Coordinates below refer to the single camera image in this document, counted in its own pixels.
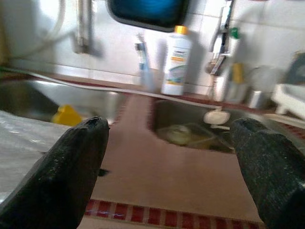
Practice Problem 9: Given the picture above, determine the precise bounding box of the yellow sponge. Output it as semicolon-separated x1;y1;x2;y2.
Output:
232;63;245;84

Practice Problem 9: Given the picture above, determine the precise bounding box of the steel sink basin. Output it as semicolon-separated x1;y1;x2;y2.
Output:
0;80;129;126
149;100;305;153

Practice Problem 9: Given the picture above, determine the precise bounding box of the chrome wall faucet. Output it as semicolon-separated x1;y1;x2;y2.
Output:
72;0;103;57

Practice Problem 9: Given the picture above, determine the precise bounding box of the clear glass container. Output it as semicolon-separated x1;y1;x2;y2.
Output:
157;123;229;150

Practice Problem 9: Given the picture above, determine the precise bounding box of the white dish rack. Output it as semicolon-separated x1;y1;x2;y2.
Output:
271;51;305;115

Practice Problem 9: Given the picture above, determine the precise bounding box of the white appliance hose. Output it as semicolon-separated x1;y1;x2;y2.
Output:
14;0;67;59

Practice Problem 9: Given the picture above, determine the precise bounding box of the clear plastic cup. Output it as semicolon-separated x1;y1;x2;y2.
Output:
139;68;163;93

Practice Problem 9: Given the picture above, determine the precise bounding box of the white detergent bottle yellow cap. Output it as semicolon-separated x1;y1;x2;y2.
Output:
161;25;193;96

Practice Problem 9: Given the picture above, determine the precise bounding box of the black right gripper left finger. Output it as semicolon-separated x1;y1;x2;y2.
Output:
0;116;110;229

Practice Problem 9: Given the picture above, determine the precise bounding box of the yellow plastic bowl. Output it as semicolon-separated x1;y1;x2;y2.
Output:
51;104;83;126

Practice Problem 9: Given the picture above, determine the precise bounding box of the small steel cup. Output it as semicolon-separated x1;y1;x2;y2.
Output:
247;89;270;108

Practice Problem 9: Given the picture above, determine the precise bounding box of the chrome sink tap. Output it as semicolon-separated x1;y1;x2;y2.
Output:
206;0;240;76

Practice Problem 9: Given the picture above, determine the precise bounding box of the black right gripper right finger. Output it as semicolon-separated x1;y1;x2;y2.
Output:
230;118;305;229

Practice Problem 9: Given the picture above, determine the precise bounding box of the clear bubble wrap sheet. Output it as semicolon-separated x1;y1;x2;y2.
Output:
0;111;79;203

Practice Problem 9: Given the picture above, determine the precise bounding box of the dark blue tray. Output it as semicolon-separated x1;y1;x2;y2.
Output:
106;0;191;33

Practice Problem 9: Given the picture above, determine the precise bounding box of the white sink plug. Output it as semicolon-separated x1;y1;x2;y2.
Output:
203;107;232;131

